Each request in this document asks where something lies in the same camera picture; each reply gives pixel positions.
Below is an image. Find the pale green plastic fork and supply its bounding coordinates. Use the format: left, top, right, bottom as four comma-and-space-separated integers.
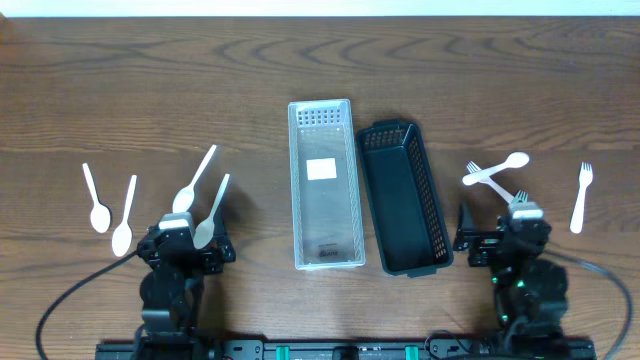
512, 190, 529, 204

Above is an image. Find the dark green plastic basket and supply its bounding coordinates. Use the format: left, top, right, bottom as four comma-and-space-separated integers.
356, 119, 454, 278

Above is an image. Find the white fork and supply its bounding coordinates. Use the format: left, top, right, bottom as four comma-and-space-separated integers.
466, 161, 514, 204
569, 162, 593, 234

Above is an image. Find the white thick plastic spoon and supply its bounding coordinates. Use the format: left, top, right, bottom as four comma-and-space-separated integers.
462, 152, 530, 186

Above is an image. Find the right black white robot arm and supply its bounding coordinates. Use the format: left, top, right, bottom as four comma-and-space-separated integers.
453, 202, 568, 339

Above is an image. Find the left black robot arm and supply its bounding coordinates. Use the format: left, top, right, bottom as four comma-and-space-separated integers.
136, 212, 236, 336

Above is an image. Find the white plastic spoon far left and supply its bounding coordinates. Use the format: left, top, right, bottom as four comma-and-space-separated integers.
82, 163, 111, 233

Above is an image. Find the clear plastic basket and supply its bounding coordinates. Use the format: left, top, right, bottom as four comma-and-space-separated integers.
288, 99, 366, 271

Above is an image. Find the white label sticker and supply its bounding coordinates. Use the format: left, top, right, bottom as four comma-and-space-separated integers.
306, 158, 337, 181

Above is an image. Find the right black cable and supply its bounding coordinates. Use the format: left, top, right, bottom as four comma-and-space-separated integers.
544, 247, 635, 360

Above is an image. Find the black cable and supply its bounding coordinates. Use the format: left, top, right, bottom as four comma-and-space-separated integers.
34, 249, 144, 360
544, 247, 635, 360

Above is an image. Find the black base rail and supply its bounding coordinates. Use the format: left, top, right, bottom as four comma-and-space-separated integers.
95, 338, 597, 360

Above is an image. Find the left black cable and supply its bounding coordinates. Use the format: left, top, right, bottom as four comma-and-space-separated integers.
34, 249, 144, 360

